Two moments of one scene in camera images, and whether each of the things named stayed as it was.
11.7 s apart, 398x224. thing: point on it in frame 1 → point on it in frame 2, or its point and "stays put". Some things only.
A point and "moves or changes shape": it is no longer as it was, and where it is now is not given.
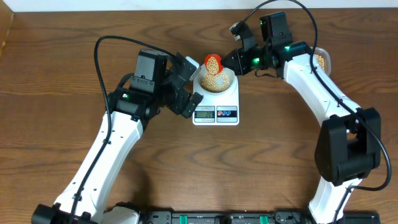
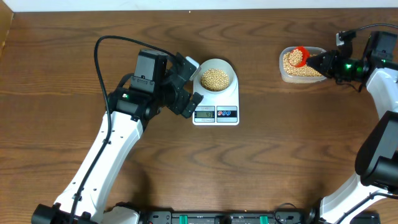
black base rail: [247, 217] stays put
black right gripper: [239, 68] → [328, 66]
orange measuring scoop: [213, 63] moves or changes shape
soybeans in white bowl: [208, 83] stays put
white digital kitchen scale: [222, 109] stays put
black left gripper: [181, 96] stays put
